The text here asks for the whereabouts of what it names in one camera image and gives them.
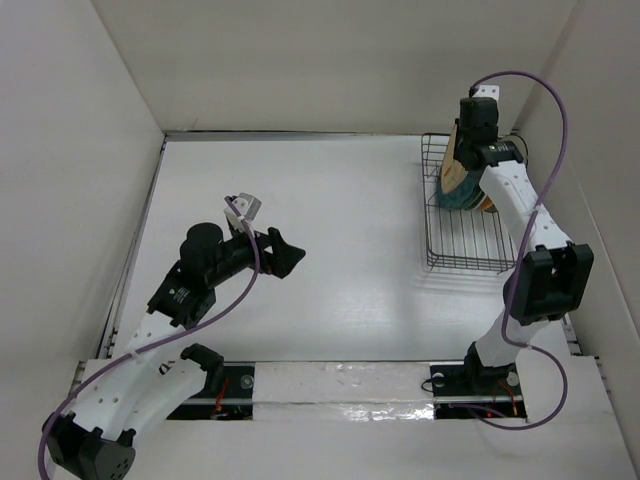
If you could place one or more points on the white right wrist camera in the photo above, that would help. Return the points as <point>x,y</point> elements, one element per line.
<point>485,91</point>

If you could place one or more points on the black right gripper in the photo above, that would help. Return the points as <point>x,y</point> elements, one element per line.
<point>459,134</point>

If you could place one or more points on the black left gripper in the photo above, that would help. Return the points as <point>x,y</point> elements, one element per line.
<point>282,256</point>

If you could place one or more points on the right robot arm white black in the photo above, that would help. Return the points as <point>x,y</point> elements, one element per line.
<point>551,270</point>

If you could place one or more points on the orange woven plate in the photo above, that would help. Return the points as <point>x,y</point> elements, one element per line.
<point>487,206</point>

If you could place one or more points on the beige plate with bird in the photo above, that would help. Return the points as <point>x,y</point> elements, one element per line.
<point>452,173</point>

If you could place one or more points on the white foam front bar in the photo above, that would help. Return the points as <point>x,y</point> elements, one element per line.
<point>341,392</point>

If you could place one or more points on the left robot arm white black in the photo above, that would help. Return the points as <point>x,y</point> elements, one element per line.
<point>96,431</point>

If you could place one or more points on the black wire dish rack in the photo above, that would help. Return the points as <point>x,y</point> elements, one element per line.
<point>459,241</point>

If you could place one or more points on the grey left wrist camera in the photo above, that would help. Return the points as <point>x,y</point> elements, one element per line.
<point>242,208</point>

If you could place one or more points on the dark teal scalloped plate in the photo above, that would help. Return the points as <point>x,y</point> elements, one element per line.
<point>460,197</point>

